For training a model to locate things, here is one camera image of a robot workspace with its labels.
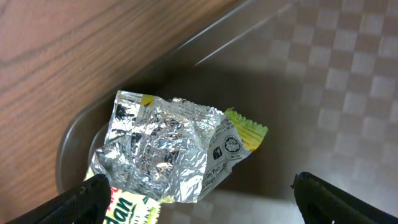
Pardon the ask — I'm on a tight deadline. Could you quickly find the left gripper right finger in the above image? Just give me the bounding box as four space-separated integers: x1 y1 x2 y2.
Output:
291 172 397 224

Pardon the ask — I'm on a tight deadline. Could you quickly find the yellow silver snack wrapper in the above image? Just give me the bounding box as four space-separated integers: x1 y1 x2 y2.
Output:
86 91 268 223

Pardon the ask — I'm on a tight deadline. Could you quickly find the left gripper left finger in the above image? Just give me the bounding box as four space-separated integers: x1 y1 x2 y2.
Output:
7 174 111 224

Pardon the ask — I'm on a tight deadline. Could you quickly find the dark brown serving tray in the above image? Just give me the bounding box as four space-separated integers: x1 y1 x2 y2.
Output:
55 0 398 224

